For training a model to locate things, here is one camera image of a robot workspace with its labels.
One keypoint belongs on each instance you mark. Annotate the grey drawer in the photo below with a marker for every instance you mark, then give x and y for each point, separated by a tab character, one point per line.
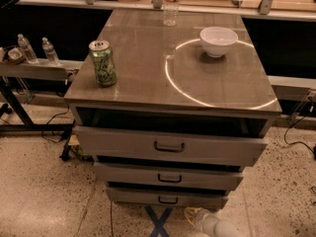
166	137
166	196
139	173

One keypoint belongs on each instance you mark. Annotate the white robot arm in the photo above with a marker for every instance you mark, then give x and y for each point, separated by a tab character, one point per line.
209	224

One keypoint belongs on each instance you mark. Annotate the grey drawer cabinet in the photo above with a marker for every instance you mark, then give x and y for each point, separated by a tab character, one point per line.
165	70

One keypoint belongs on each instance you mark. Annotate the grey right bench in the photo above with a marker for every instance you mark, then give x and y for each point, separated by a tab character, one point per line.
297	96

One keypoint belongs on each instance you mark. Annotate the white ceramic bowl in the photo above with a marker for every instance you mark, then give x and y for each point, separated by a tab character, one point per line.
216	41

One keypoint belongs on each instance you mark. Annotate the green soda can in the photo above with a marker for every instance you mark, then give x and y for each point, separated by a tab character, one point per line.
102	57

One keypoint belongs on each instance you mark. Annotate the right plastic water bottle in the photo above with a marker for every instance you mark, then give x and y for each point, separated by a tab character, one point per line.
50	52

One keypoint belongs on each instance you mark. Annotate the plastic water bottle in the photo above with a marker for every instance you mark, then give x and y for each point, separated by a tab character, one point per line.
50	52
27	49

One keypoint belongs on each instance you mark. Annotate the clear bottle on cabinet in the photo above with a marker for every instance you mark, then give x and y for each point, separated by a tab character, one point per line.
170	9

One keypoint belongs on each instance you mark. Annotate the grey side table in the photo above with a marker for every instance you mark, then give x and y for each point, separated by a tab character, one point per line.
36	78

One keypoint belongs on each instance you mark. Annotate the left plastic water bottle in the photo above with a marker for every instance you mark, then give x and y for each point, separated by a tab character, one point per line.
27	49

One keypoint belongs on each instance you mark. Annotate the small round dish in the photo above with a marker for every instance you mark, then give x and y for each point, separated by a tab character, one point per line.
12	55

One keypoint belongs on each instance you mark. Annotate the grey back shelf rail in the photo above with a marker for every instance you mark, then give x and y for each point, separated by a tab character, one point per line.
158	0

